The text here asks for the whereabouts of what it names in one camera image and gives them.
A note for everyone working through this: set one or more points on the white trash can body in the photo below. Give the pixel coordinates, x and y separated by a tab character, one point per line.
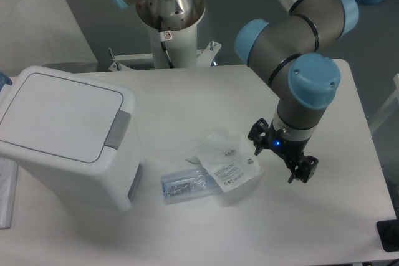
109	181

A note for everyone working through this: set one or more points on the grey lid push button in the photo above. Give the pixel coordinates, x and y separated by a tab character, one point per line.
117	129

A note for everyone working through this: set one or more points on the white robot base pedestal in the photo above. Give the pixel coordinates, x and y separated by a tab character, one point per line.
172	29

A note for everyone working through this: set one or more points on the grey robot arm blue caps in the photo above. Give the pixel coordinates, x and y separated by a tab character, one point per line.
285	57

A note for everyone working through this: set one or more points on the blue object at left edge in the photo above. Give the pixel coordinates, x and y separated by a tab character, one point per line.
4	80

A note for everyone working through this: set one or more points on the clear bag with blue parts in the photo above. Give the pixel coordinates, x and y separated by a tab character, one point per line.
188	185

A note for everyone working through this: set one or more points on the white labelled plastic pouch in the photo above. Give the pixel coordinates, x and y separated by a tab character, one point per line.
233	171

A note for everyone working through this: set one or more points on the clear plastic sheet left edge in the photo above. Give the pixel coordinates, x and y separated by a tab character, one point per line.
9	172

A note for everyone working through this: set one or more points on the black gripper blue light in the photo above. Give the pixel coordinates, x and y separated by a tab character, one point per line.
288	144

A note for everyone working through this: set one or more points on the white trash can lid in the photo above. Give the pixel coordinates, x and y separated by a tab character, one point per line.
60	114

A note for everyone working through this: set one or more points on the black device at table edge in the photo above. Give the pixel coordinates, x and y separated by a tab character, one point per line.
388	233

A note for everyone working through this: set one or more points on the white cloth with lettering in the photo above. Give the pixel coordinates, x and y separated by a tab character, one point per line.
40	32

